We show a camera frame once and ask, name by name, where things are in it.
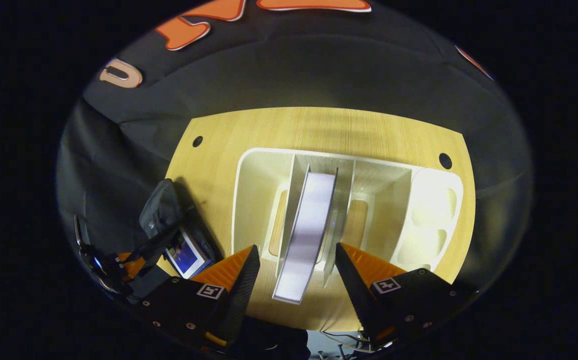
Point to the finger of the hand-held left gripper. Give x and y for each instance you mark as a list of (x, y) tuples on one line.
[(156, 242), (130, 265)]

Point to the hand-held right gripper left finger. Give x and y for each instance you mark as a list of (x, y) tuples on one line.
[(241, 295)]

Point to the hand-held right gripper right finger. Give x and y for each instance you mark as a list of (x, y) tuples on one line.
[(361, 300)]

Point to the blue-covered book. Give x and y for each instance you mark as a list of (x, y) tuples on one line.
[(186, 255)]

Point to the black schoolbag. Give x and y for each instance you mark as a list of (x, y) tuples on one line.
[(161, 210)]

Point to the white portrait-covered book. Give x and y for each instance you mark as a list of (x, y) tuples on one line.
[(306, 240)]

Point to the white bookshelf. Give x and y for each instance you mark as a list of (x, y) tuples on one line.
[(428, 215)]

